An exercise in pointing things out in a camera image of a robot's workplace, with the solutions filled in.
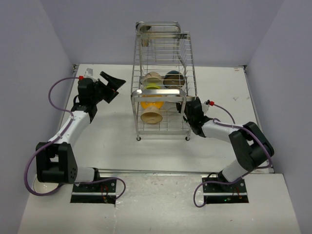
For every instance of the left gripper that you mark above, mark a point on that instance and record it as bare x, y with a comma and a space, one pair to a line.
112, 85

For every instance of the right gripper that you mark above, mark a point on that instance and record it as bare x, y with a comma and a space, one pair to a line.
179, 106

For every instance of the dark blue bowl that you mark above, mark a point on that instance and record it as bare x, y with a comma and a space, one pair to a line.
173, 78

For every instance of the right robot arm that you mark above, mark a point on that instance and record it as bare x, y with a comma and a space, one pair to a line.
251, 148

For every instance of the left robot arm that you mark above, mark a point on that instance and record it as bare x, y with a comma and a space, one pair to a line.
55, 160

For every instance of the stainless steel dish rack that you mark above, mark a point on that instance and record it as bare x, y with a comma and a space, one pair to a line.
169, 49

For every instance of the beige bowl lower front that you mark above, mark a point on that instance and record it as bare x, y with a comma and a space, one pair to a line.
151, 115

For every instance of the lime green bowl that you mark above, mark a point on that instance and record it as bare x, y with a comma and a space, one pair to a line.
152, 86

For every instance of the yellow orange bowl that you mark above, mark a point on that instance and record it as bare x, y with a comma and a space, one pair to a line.
147, 104

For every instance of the beige patterned bowl upper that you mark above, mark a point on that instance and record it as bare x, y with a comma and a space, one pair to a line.
151, 78

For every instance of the steel perforated cutlery holder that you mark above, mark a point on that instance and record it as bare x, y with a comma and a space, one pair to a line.
142, 33

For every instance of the white bowl dark outside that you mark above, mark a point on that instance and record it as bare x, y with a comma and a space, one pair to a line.
44, 188

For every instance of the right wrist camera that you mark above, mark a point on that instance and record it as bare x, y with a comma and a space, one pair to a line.
206, 105

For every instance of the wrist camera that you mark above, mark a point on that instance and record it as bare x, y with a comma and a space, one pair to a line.
206, 105
88, 74

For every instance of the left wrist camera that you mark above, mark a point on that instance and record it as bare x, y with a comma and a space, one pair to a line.
88, 74

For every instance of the aluminium table rail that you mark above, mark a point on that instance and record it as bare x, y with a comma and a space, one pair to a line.
125, 172

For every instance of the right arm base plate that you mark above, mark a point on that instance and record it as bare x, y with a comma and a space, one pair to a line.
224, 194

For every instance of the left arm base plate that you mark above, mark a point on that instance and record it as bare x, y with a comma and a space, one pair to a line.
99, 193

